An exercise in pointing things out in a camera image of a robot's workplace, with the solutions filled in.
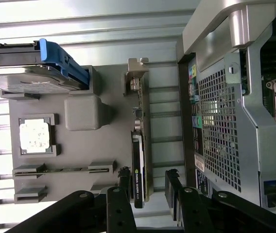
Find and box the grey parts rack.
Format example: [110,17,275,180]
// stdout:
[0,65,153,203]

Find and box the green RAM stick on rack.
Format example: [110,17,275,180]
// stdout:
[13,166,111,174]

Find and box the open PC case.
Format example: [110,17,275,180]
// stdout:
[176,0,276,219]

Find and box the hard disk with blue caddy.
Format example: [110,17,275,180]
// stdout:
[0,38,90,94]

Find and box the silver CPU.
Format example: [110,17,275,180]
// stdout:
[18,118,51,154]

